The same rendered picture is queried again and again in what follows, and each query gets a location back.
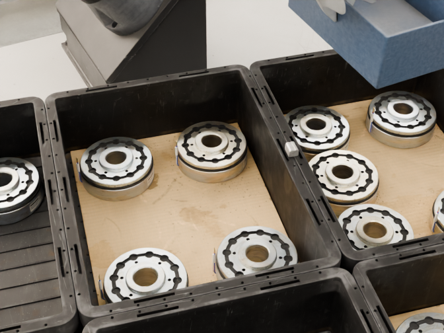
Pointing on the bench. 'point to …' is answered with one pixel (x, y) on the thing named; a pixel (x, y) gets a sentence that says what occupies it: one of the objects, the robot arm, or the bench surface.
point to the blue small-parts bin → (382, 36)
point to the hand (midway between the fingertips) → (335, 6)
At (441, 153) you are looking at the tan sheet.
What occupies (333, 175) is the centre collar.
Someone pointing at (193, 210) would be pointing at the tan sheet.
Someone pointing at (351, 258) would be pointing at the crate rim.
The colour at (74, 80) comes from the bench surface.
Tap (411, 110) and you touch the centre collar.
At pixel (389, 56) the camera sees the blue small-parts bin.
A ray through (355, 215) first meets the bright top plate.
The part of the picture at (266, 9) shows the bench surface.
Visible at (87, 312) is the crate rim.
